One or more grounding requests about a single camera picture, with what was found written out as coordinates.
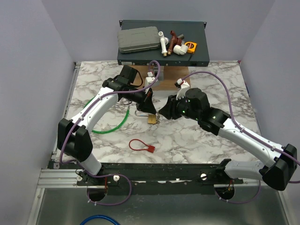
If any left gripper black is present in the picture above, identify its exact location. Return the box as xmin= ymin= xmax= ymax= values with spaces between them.
xmin=125 ymin=86 xmax=157 ymax=115

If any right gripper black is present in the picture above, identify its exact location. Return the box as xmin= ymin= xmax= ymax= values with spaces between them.
xmin=158 ymin=93 xmax=200 ymax=121

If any brass padlock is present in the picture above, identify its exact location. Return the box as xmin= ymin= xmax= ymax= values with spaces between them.
xmin=135 ymin=110 xmax=158 ymax=125

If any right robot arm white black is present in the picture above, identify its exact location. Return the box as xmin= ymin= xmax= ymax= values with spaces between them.
xmin=159 ymin=88 xmax=297 ymax=191

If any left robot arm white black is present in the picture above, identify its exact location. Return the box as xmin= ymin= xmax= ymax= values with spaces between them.
xmin=57 ymin=66 xmax=158 ymax=185

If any white pvc elbow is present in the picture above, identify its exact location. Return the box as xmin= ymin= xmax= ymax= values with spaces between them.
xmin=173 ymin=45 xmax=188 ymax=55

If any grey metal stand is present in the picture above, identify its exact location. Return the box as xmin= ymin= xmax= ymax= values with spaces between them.
xmin=148 ymin=65 xmax=164 ymax=81

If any wooden board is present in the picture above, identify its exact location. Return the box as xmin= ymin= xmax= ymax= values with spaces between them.
xmin=131 ymin=66 xmax=189 ymax=90

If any white pvc pipe fitting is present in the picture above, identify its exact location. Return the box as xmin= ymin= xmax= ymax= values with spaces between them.
xmin=158 ymin=31 xmax=169 ymax=57

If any grey plastic case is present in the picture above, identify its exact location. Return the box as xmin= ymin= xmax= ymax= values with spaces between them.
xmin=117 ymin=26 xmax=161 ymax=53

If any brown pipe valve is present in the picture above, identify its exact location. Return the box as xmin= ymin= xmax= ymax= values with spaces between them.
xmin=167 ymin=30 xmax=182 ymax=55

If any yellow tape measure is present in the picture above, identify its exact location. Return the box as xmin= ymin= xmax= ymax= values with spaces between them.
xmin=185 ymin=42 xmax=197 ymax=53

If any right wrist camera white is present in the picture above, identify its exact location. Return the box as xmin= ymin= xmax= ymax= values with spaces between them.
xmin=175 ymin=78 xmax=190 ymax=100

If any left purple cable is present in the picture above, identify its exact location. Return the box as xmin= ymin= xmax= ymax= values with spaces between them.
xmin=59 ymin=60 xmax=161 ymax=207

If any purple cable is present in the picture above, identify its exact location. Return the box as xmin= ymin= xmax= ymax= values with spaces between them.
xmin=180 ymin=71 xmax=300 ymax=204
xmin=59 ymin=60 xmax=161 ymax=207

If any red cable seal lock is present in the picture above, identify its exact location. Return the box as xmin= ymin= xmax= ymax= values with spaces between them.
xmin=128 ymin=139 xmax=156 ymax=153

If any green cable loop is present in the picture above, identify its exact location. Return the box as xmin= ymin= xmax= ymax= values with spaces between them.
xmin=83 ymin=96 xmax=130 ymax=135

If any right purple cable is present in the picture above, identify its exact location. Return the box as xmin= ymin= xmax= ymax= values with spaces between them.
xmin=180 ymin=71 xmax=300 ymax=204

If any black mounting rail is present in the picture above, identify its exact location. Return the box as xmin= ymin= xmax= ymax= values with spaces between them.
xmin=49 ymin=159 xmax=243 ymax=195

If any dark network switch box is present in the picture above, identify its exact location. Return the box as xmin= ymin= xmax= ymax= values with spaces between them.
xmin=117 ymin=19 xmax=210 ymax=68

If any blue cable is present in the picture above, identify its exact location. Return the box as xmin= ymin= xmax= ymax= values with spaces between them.
xmin=79 ymin=214 xmax=121 ymax=225

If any aluminium extrusion rail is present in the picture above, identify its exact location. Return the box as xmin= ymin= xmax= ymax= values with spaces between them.
xmin=37 ymin=169 xmax=104 ymax=189

